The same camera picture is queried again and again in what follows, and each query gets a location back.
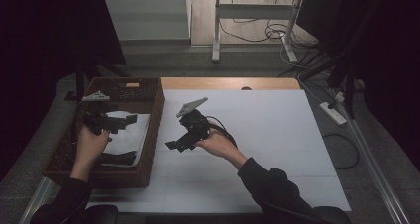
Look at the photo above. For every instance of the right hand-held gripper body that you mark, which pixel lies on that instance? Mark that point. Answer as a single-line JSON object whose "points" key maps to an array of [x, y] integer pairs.
{"points": [[196, 123]]}

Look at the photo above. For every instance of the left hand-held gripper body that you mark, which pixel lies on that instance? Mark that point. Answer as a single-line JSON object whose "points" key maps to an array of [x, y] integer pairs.
{"points": [[97, 116]]}

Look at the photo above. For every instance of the white shirt black collar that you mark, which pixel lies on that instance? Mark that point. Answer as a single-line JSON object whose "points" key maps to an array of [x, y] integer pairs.
{"points": [[128, 138]]}

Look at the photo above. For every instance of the brown wicker basket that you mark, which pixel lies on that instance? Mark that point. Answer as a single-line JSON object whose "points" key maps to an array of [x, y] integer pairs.
{"points": [[145, 171]]}

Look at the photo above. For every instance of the person's left hand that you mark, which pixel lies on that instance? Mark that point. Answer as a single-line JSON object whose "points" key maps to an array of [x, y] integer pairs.
{"points": [[89, 148]]}

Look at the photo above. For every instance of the person's right hand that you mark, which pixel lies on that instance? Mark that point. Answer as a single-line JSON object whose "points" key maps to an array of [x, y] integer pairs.
{"points": [[219, 146]]}

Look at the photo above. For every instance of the black metal stand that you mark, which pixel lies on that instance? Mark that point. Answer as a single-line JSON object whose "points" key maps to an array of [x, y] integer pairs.
{"points": [[80, 82], [349, 91]]}

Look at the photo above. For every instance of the white table mat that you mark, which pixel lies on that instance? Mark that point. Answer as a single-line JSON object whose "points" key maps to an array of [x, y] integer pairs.
{"points": [[280, 125]]}

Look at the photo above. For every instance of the white cabinet panel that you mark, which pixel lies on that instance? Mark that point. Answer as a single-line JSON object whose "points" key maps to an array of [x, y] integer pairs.
{"points": [[145, 16]]}

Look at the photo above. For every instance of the white power strip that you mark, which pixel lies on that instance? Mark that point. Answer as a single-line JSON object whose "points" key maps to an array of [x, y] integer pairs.
{"points": [[333, 113]]}

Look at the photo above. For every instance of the white metal desk frame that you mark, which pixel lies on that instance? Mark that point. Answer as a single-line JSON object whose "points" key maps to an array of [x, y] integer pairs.
{"points": [[216, 35]]}

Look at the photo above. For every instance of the aluminium rail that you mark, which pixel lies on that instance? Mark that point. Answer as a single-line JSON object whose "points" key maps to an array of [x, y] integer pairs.
{"points": [[36, 201], [373, 171]]}

